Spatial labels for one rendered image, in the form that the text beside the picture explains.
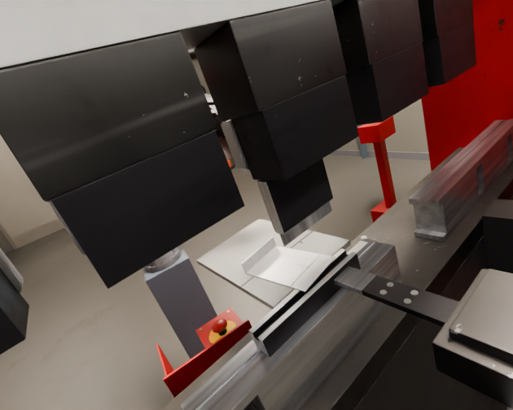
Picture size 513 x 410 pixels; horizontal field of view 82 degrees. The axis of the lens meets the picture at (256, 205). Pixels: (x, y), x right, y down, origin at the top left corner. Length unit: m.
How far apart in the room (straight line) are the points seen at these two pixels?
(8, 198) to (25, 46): 7.53
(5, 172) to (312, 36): 7.49
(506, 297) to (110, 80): 0.38
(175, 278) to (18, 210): 6.69
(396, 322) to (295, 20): 0.45
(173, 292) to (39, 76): 1.09
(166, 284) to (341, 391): 0.89
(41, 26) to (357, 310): 0.48
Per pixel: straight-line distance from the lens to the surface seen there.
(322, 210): 0.44
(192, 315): 1.34
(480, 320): 0.34
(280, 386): 0.44
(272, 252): 0.55
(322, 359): 0.48
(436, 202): 0.68
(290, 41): 0.36
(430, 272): 0.64
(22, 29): 0.27
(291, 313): 0.42
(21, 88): 0.26
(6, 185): 7.75
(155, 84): 0.27
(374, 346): 0.53
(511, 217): 0.79
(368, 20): 0.48
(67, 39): 0.27
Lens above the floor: 1.28
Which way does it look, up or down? 20 degrees down
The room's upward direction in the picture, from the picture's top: 21 degrees counter-clockwise
